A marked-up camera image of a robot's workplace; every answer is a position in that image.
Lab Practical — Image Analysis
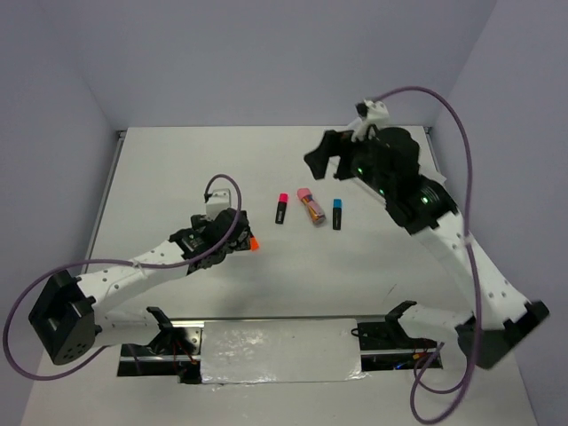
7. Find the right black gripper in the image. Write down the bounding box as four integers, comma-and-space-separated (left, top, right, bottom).
302, 127, 389, 194

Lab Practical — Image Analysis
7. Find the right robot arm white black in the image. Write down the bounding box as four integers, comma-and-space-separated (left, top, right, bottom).
304, 127, 549, 370

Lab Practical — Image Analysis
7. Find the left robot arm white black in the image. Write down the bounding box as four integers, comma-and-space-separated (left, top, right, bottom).
28, 208, 253, 366

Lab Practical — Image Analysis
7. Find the blue highlighter marker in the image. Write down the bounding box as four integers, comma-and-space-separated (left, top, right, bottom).
332, 199, 343, 231

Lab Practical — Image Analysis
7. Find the orange highlighter marker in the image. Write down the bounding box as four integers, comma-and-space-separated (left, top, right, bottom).
249, 237, 259, 251

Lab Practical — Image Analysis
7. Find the pink-capped tube of pens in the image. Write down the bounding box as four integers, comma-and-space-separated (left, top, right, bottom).
296, 188, 326, 225

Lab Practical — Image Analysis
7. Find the pink highlighter marker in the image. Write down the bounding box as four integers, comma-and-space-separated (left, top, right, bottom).
275, 193, 288, 225

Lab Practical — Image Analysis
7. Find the white three-compartment tray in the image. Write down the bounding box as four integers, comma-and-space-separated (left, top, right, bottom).
424, 167, 446, 185

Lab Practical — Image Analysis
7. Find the silver foil sheet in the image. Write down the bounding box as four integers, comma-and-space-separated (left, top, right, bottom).
201, 319, 364, 384

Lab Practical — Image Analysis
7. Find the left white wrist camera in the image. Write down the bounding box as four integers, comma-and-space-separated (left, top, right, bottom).
205, 188, 232, 220

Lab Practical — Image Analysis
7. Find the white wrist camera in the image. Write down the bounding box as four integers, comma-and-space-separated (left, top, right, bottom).
205, 188, 232, 220
348, 99, 391, 142

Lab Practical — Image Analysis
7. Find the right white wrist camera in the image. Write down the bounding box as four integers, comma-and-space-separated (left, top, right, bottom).
348, 99, 391, 142

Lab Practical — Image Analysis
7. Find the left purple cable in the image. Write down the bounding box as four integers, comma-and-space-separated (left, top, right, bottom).
2, 173, 244, 383

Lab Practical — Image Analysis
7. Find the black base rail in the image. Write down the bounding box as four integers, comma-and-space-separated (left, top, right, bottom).
116, 317, 438, 385

